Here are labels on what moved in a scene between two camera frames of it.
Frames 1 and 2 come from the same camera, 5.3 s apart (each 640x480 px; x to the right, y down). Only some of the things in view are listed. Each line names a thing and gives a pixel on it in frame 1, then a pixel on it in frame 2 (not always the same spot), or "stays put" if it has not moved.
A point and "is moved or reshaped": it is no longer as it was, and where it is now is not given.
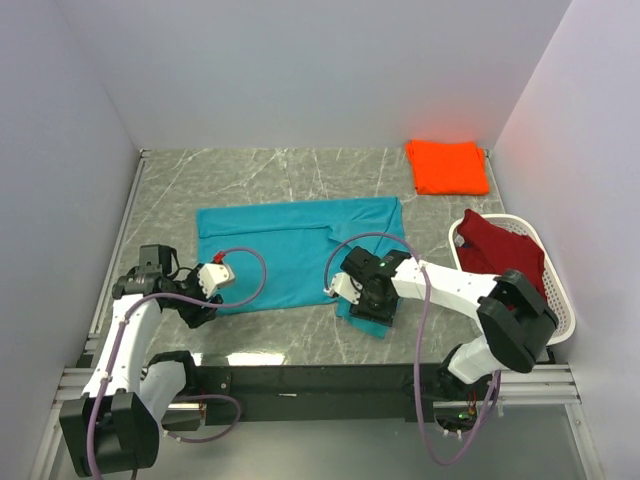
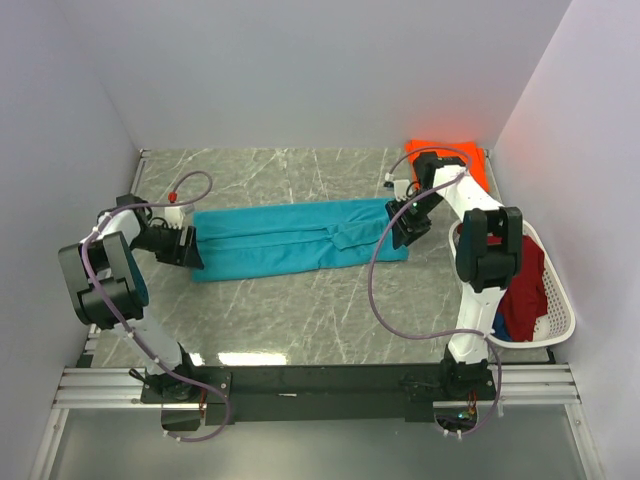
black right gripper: (363, 310) → (399, 239)
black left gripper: (197, 314) → (181, 255)
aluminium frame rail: (539, 387) stays put
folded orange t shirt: (448, 167) stays put
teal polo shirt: (288, 253) is moved or reshaped
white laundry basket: (558, 297) stays put
